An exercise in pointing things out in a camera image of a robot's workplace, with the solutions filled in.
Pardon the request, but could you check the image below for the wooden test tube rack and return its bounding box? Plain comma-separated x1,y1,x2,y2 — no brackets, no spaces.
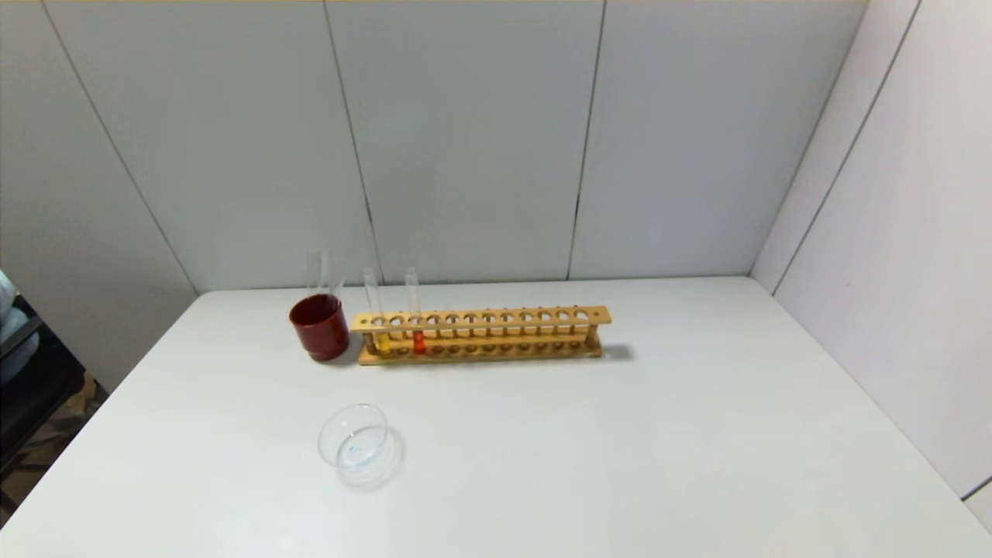
351,305,613,367

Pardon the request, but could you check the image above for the yellow pigment test tube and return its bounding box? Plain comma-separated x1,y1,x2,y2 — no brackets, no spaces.
363,267,393,357

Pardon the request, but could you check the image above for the clear glass beaker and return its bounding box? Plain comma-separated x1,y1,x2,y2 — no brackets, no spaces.
317,402,404,489

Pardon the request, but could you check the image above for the pale blue background object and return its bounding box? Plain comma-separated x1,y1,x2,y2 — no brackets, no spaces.
0,270,41,385

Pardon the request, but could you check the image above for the dark red cup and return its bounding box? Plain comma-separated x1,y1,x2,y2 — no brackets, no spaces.
289,294,351,363

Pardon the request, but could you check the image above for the dark background furniture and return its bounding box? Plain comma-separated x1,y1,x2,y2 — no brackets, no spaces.
0,294,88,475

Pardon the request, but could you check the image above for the red pigment test tube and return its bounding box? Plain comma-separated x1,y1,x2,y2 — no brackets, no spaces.
404,267,428,357

